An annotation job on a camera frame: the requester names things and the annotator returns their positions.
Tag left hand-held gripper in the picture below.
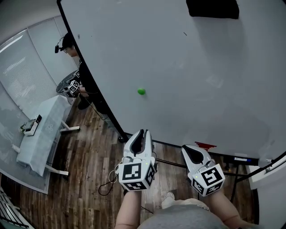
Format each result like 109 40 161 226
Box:
118 129 157 192

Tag black capped white marker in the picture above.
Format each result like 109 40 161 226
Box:
259 157 274 167

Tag white metal rack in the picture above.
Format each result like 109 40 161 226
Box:
0 187 34 229

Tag black power cable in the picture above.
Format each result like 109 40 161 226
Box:
98 178 119 196

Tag whiteboard on black stand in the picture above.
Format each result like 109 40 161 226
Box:
56 0 286 203

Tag black whiteboard eraser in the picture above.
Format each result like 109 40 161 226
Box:
186 0 240 20

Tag person's grey shirt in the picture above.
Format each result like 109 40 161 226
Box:
137 204 262 229

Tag round black side table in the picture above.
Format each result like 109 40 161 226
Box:
55 70 92 110

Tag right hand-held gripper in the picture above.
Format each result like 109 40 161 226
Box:
181 144 226 197

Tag person's right forearm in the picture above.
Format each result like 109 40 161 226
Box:
207 190 243 224

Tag white power cable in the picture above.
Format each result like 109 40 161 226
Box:
108 165 120 183

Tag table with white cloth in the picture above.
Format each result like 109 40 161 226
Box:
16 95 80 176

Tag person's left forearm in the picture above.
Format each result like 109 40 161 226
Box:
114 190 143 229

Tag small white device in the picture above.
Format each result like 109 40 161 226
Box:
19 114 42 136

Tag person's beige trousers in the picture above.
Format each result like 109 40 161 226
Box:
160 198 210 211

